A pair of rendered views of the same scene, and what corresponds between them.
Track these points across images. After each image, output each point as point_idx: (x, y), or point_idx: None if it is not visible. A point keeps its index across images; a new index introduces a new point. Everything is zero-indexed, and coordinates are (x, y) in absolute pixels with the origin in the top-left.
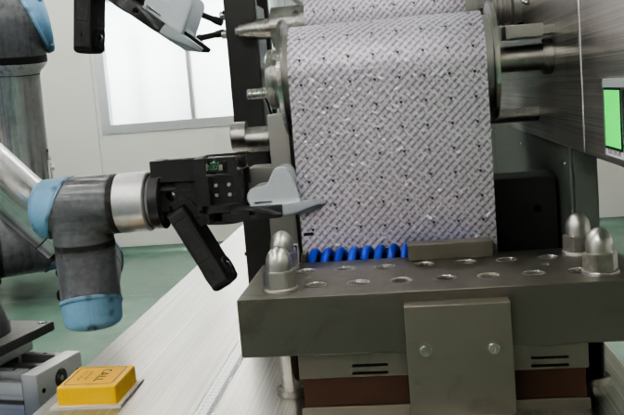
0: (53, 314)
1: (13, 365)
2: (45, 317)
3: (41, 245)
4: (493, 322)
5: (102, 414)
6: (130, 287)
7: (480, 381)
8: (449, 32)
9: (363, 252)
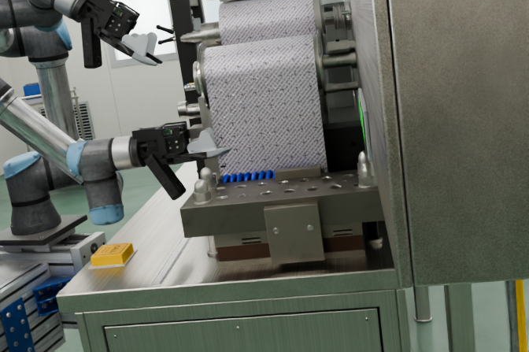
0: (86, 200)
1: (64, 242)
2: (81, 202)
3: (75, 177)
4: (309, 215)
5: (116, 269)
6: (139, 178)
7: (305, 244)
8: (294, 50)
9: (252, 176)
